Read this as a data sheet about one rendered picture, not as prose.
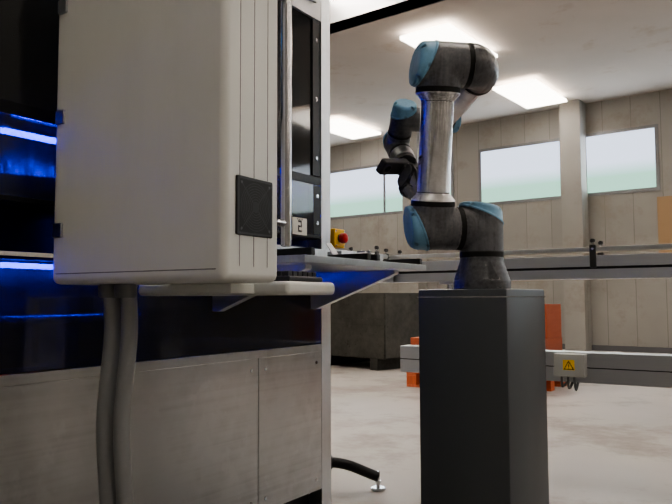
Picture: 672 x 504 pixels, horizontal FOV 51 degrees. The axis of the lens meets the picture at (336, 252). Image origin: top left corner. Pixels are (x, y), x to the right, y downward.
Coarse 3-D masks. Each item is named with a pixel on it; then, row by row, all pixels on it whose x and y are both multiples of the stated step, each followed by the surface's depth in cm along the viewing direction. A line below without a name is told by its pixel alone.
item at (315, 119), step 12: (312, 24) 257; (312, 36) 257; (312, 48) 256; (312, 60) 256; (312, 72) 256; (312, 84) 256; (312, 96) 255; (312, 108) 255; (312, 120) 255; (312, 132) 254; (312, 144) 254; (312, 156) 254; (312, 168) 253
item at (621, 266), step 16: (592, 240) 275; (400, 256) 326; (416, 256) 321; (432, 256) 317; (448, 256) 312; (576, 256) 279; (592, 256) 275; (608, 256) 272; (624, 256) 269; (640, 256) 266; (656, 256) 263; (400, 272) 322; (416, 272) 318; (432, 272) 314; (448, 272) 309; (512, 272) 293; (528, 272) 290; (544, 272) 286; (560, 272) 282; (576, 272) 279; (592, 272) 275; (608, 272) 272; (624, 272) 269; (640, 272) 266; (656, 272) 263
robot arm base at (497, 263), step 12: (468, 252) 184; (480, 252) 182; (492, 252) 182; (468, 264) 183; (480, 264) 181; (492, 264) 181; (504, 264) 184; (456, 276) 187; (468, 276) 182; (480, 276) 180; (492, 276) 181; (504, 276) 182; (456, 288) 185; (468, 288) 181; (480, 288) 180; (492, 288) 179; (504, 288) 181
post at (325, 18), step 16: (320, 32) 261; (320, 48) 261; (320, 64) 260; (320, 80) 260; (320, 96) 259; (320, 112) 259; (320, 128) 259; (320, 144) 258; (320, 160) 258; (320, 176) 257; (320, 240) 256; (320, 496) 250
